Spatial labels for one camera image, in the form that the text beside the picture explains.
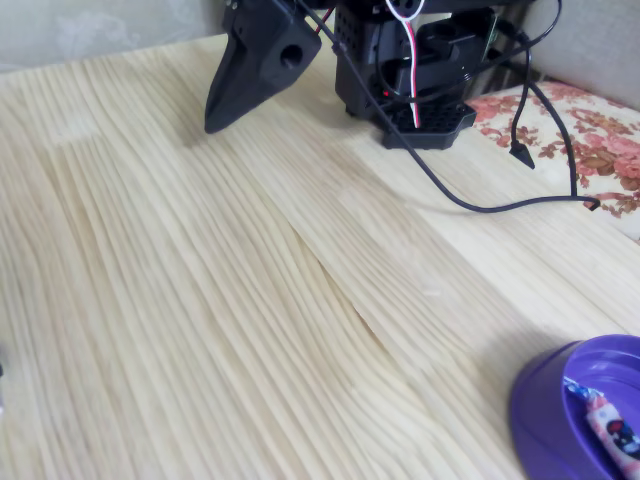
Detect pink candy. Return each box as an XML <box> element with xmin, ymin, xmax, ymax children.
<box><xmin>561</xmin><ymin>375</ymin><xmax>640</xmax><ymax>480</ymax></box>

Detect purple bowl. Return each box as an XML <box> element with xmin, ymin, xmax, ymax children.
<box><xmin>509</xmin><ymin>333</ymin><xmax>640</xmax><ymax>480</ymax></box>

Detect floral patterned cloth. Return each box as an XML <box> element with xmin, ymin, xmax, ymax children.
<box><xmin>463</xmin><ymin>79</ymin><xmax>640</xmax><ymax>221</ymax></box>

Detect red white servo wires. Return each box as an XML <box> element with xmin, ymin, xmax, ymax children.
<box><xmin>383</xmin><ymin>0</ymin><xmax>427</xmax><ymax>129</ymax></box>

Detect long thin black cable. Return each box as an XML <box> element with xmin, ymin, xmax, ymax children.
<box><xmin>294</xmin><ymin>0</ymin><xmax>602</xmax><ymax>215</ymax></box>

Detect looped black cable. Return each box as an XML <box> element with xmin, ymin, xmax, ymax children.
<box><xmin>467</xmin><ymin>0</ymin><xmax>581</xmax><ymax>201</ymax></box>

